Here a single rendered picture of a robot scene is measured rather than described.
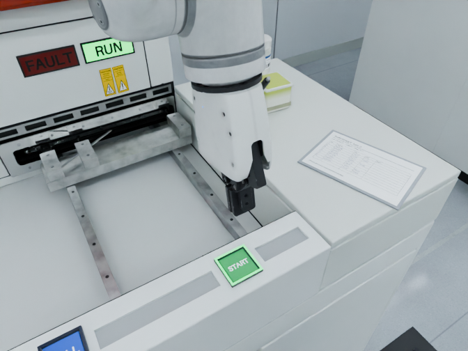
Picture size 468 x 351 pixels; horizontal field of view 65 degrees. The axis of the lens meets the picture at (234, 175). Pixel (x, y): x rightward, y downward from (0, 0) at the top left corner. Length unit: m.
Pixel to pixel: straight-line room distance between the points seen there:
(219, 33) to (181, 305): 0.38
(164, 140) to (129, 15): 0.69
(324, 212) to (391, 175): 0.17
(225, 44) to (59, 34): 0.61
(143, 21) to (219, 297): 0.39
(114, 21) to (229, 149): 0.16
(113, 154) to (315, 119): 0.50
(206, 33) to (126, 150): 0.65
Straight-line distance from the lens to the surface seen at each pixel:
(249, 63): 0.36
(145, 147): 0.96
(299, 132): 0.85
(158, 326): 0.55
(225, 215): 0.80
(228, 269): 0.58
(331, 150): 0.80
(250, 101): 0.36
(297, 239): 0.63
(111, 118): 1.00
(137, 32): 0.32
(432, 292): 1.89
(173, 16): 0.33
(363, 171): 0.77
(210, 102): 0.38
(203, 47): 0.35
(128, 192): 0.93
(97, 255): 0.78
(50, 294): 0.80
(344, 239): 0.65
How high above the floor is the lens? 1.44
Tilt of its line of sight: 42 degrees down
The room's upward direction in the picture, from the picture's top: straight up
